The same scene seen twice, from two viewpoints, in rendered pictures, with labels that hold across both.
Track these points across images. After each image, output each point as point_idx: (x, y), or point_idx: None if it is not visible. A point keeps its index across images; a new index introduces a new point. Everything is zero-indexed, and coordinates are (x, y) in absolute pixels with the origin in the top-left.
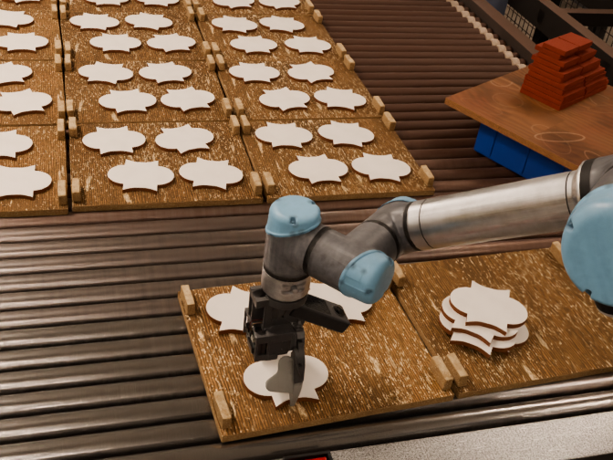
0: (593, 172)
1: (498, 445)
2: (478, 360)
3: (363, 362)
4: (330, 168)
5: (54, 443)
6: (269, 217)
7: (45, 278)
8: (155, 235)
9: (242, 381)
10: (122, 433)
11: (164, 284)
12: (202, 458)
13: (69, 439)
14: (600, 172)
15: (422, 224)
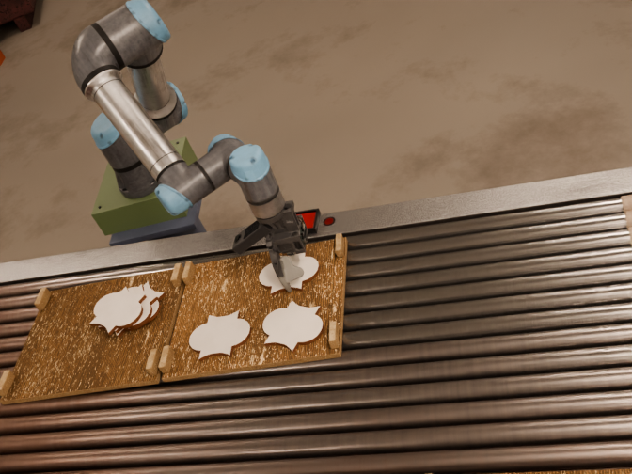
0: (104, 63)
1: (188, 244)
2: (155, 290)
3: (231, 287)
4: None
5: (450, 239)
6: (263, 156)
7: (455, 382)
8: (340, 440)
9: (319, 272)
10: (406, 245)
11: (348, 372)
12: (362, 234)
13: (440, 242)
14: (104, 57)
15: (176, 150)
